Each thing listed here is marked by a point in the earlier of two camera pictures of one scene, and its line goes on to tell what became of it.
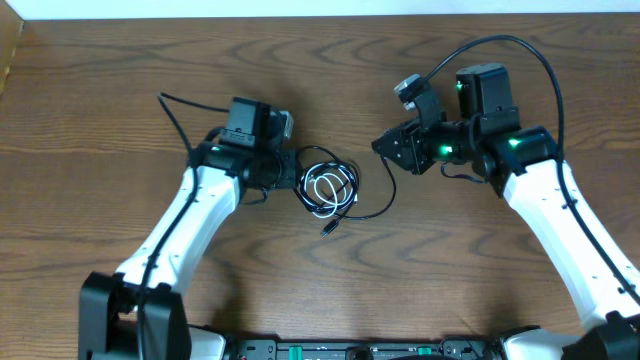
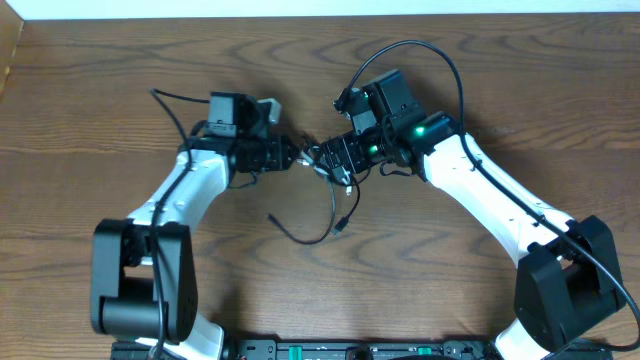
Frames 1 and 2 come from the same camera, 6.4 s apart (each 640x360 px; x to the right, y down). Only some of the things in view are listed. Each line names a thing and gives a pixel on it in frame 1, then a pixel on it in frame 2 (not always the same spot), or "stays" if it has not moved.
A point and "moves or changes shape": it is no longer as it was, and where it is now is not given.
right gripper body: (418, 147) -> (360, 151)
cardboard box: (11, 26) stays
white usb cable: (327, 188) moves or changes shape
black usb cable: (325, 185) -> (338, 226)
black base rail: (363, 349) stays
